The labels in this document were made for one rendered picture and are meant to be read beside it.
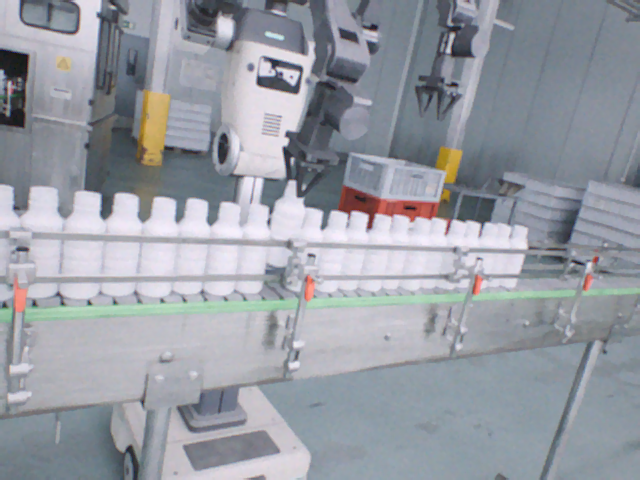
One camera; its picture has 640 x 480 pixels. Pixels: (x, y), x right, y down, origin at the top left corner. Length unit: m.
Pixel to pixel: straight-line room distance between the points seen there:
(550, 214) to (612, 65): 5.23
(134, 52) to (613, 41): 10.14
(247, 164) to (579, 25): 12.13
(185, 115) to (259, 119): 8.96
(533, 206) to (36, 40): 6.52
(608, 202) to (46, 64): 6.37
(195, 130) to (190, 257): 9.70
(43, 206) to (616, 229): 7.12
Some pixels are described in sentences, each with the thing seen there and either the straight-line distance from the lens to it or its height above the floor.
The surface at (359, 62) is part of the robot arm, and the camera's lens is 0.90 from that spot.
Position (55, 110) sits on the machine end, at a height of 0.95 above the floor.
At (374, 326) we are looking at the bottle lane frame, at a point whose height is 0.93.
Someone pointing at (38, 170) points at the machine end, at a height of 0.47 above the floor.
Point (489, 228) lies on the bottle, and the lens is 1.38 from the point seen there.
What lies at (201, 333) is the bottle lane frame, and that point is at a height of 0.94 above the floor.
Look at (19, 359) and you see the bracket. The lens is 0.85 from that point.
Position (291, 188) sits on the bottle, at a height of 1.21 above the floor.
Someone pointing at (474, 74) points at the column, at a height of 2.61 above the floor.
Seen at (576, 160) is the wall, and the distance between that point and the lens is 12.61.
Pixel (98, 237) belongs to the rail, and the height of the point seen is 1.11.
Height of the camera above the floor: 1.36
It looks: 14 degrees down
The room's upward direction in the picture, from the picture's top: 12 degrees clockwise
